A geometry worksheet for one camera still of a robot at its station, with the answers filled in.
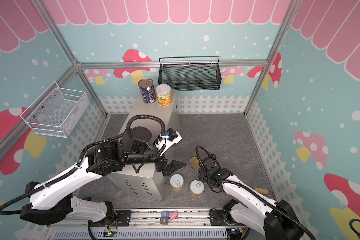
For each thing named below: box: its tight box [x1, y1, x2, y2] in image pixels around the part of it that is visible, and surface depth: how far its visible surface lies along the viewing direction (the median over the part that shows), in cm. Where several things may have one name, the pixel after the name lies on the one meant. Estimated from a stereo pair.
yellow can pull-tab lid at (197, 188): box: [189, 179, 205, 198], surface depth 81 cm
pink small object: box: [170, 211, 179, 221], surface depth 76 cm
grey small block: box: [160, 210, 170, 225], surface depth 75 cm
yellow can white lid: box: [155, 83, 172, 107], surface depth 74 cm
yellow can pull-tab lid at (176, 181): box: [169, 173, 185, 192], surface depth 83 cm
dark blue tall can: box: [138, 78, 157, 104], surface depth 74 cm
